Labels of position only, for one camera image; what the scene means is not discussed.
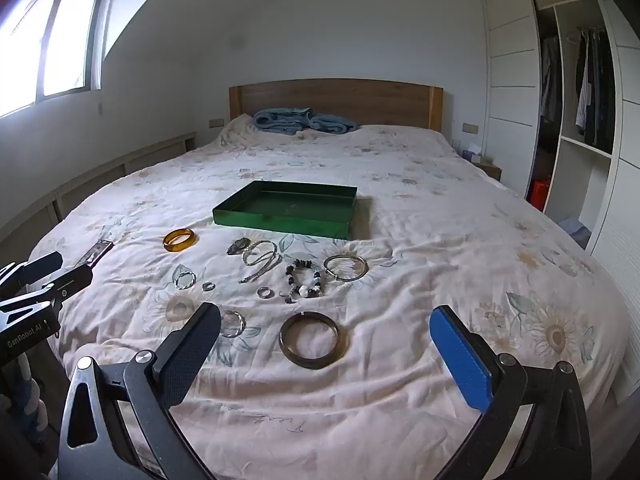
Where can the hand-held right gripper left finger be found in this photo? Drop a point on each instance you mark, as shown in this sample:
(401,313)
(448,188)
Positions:
(190,355)

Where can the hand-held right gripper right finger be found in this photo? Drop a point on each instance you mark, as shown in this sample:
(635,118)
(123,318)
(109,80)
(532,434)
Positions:
(460,355)

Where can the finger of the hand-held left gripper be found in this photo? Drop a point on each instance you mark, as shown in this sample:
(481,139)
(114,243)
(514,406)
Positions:
(42,266)
(72,282)

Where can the twisted silver bangle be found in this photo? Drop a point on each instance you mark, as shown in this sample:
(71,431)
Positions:
(239,327)
(180,280)

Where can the dark brown bangle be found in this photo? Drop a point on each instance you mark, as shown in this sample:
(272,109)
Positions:
(290,355)

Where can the green tray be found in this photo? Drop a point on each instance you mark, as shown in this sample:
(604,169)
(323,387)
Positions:
(285,210)

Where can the person's left hand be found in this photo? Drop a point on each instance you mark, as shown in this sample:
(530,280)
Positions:
(25,400)

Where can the silver metal clip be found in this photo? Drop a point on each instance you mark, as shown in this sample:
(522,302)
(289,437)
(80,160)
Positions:
(95,252)

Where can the amber bangle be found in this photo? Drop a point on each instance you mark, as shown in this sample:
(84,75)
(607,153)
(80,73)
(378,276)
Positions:
(170,245)

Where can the small metal charm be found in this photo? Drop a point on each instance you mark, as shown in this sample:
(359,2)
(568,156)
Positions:
(288,299)

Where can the dark pendant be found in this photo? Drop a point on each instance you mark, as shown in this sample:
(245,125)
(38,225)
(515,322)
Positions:
(236,247)

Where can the plain silver bangle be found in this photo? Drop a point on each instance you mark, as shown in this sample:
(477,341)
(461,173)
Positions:
(357,272)

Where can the light blue bag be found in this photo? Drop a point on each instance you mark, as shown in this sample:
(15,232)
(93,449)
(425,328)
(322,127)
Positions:
(575,232)

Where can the red box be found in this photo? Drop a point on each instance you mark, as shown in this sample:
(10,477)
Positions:
(540,195)

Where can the wooden bedside table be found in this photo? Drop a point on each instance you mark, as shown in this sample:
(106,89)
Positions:
(490,170)

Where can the tissue box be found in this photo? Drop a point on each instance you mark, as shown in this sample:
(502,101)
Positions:
(471,152)

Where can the window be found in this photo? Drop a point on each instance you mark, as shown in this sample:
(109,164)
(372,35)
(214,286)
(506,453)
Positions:
(55,45)

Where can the blue blanket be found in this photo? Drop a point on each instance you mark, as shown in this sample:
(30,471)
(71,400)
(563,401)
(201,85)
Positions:
(285,120)

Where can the white wardrobe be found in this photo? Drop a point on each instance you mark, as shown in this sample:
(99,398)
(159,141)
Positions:
(510,85)

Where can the wooden headboard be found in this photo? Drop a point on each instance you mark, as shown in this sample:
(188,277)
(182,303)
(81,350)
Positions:
(350,100)

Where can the grey hanging clothes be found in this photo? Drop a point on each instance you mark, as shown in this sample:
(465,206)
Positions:
(550,80)

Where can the dark hanging clothes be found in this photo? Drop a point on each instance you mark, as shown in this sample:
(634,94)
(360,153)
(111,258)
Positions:
(595,90)

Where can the low wall cabinet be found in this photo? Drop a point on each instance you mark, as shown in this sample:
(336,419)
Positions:
(100,175)

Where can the wall socket plate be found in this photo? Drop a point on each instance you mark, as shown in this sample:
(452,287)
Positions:
(216,123)
(470,127)

